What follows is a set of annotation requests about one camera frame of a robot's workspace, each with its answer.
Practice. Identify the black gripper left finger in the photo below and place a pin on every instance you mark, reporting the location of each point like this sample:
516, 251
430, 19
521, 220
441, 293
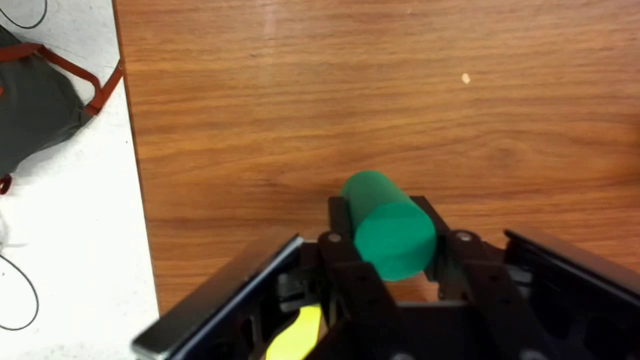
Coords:
346, 273

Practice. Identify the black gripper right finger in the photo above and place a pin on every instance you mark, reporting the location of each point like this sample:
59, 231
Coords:
472, 281

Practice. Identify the green cylindrical block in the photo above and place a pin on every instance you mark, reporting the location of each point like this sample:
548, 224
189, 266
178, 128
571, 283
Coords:
391, 232

